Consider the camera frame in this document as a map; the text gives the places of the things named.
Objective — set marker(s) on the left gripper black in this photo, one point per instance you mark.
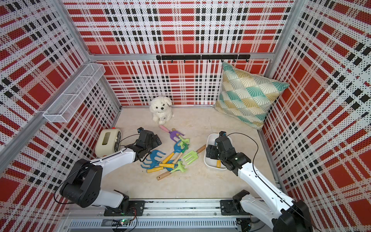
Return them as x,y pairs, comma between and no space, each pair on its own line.
155,143

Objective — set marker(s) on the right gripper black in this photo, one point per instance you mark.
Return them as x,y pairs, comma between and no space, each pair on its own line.
211,151

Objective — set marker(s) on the white plastic storage box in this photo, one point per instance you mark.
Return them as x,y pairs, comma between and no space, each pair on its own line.
211,153

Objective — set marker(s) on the light green fork wooden handle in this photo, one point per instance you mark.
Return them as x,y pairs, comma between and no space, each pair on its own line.
193,155

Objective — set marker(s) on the dark green rake wooden handle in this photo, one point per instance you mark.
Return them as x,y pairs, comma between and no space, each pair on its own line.
184,149

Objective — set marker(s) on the light green rake wooden handle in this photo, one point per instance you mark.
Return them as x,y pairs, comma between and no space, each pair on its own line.
180,167

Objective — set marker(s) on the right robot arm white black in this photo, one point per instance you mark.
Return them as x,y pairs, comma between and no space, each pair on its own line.
275,209

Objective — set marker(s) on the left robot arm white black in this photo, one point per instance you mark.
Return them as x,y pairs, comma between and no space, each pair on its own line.
83,184

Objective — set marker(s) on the light green rake near purple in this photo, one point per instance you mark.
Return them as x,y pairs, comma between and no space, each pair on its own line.
184,142

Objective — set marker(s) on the white plush dog toy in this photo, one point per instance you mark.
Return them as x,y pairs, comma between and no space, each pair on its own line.
160,107

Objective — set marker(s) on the cream retro toaster toy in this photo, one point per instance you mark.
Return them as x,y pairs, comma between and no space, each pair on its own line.
108,142

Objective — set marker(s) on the teal yellow patterned pillow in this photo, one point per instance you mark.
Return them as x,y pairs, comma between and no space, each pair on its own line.
247,97

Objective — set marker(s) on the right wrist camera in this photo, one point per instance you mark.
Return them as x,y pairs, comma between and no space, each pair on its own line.
222,133

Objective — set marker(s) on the purple rake pink handle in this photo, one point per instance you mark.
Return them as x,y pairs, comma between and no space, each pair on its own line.
172,133

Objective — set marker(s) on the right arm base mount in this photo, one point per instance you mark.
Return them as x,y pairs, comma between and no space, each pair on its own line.
233,207

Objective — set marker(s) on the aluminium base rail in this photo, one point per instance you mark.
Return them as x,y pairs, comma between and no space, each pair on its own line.
162,215

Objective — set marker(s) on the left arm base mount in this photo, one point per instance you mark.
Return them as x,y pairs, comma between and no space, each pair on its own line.
126,208

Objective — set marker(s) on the white wire mesh shelf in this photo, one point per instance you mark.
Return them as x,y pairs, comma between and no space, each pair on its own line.
68,102

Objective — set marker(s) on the black wall hook rail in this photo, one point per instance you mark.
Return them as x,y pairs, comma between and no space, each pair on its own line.
232,57

